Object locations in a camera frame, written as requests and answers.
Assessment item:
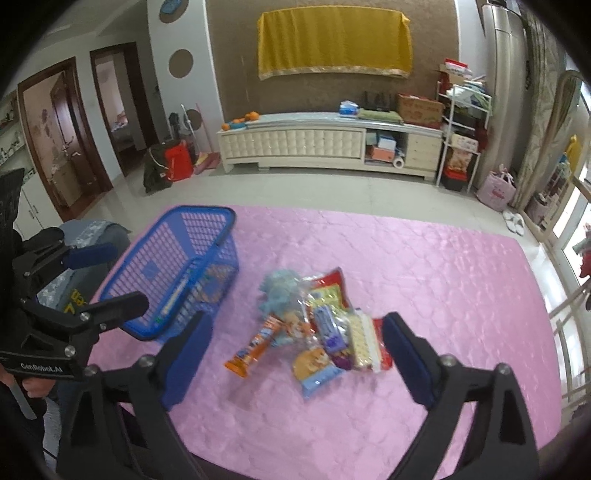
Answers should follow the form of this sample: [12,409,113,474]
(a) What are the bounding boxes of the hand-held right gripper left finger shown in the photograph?
[58,311,222,480]

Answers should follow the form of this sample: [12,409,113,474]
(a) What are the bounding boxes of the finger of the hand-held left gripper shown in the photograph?
[19,291,149,339]
[25,226,118,278]

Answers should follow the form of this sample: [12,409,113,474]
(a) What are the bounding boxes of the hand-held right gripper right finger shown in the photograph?
[382,312,541,480]

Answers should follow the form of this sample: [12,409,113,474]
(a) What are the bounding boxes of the cream cracker packet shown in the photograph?
[346,309,384,372]

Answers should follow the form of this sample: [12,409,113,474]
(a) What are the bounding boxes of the long orange snack packet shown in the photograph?
[225,315,284,379]

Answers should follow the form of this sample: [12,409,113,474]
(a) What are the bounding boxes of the blue plastic basket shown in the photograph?
[99,205,241,342]

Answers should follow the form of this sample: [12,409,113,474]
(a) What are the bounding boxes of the blue wafer packet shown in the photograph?
[314,305,350,354]

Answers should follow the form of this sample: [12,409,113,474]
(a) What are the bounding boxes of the red and yellow snack packet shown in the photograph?
[302,268,352,324]

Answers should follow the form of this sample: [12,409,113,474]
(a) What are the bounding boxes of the clear orange and white packet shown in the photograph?
[272,311,315,348]

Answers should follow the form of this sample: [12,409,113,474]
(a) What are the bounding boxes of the light blue snack packet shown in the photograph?
[259,270,305,324]

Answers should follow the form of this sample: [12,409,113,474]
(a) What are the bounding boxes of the person's left hand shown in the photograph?
[0,367,52,403]

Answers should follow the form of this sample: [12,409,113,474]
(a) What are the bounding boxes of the grey printed cushion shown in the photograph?
[37,219,132,319]

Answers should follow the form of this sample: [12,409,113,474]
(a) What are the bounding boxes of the dark bag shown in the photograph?
[143,144,174,193]

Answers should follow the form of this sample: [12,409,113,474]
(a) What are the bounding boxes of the pink quilted cloth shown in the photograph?
[85,205,575,480]

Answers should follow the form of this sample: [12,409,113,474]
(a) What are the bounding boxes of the red bag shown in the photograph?
[164,143,195,182]

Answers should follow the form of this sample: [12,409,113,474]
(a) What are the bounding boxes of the mop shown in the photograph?
[179,104,195,155]

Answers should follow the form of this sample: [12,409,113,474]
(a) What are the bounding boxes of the white slippers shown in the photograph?
[502,211,526,237]

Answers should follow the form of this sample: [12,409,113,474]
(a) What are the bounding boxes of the pink bag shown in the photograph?
[476,171,517,212]

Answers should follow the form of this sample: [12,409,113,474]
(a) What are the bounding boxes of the hanging clothes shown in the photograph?
[573,222,591,280]

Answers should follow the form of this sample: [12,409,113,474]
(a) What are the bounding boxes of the boxes in cabinet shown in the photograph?
[365,131,399,162]

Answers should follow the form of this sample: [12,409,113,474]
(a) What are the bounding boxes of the white metal rack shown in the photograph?
[436,74,492,193]

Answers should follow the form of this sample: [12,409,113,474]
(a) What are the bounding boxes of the cream tufted cabinet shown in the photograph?
[217,112,444,182]

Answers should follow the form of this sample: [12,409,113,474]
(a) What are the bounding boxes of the green folded cloth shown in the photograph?
[358,108,402,124]

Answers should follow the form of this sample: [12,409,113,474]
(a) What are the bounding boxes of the cardboard box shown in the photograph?
[397,93,445,129]

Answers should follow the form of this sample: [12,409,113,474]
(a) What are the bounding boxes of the patterned curtain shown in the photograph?
[512,14,570,208]

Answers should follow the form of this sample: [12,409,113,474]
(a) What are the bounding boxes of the silver standing air conditioner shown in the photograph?
[482,4,529,185]

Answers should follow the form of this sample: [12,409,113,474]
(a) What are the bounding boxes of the yellow cloth cover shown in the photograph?
[257,7,413,81]

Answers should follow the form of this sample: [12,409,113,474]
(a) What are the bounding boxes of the wooden door frame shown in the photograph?
[18,58,114,223]
[90,42,160,178]

